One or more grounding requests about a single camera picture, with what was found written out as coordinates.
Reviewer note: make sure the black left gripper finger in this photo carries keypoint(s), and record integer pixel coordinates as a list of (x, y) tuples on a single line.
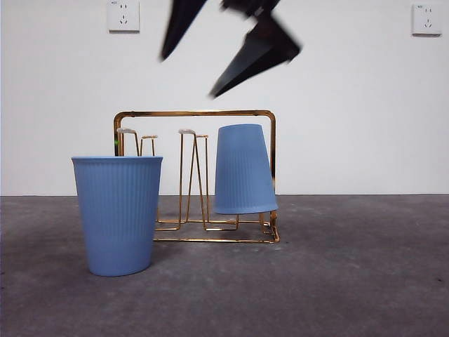
[(179, 28), (263, 49)]

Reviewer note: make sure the blue ribbed plastic cup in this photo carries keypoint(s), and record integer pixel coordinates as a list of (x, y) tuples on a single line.
[(243, 172), (117, 217)]

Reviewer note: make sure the white wall socket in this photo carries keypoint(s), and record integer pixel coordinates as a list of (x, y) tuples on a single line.
[(426, 20), (123, 17)]

